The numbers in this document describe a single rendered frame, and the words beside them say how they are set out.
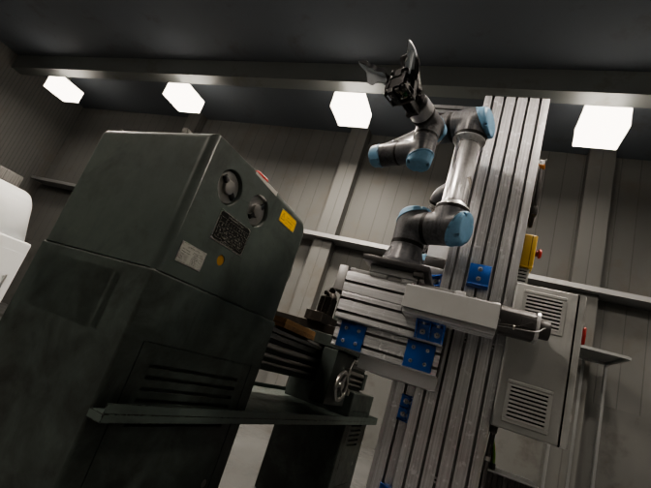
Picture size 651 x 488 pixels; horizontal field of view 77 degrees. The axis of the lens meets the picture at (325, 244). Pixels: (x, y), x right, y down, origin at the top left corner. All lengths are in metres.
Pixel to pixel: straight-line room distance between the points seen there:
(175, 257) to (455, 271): 0.98
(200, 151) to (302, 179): 5.86
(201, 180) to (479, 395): 1.09
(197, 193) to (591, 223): 5.46
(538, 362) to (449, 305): 0.39
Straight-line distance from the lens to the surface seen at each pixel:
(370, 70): 1.23
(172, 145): 1.22
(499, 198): 1.69
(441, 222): 1.39
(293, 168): 7.14
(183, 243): 1.09
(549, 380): 1.48
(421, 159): 1.25
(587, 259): 5.90
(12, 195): 4.65
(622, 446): 5.82
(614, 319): 5.98
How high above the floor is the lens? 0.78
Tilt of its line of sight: 16 degrees up
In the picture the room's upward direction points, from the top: 18 degrees clockwise
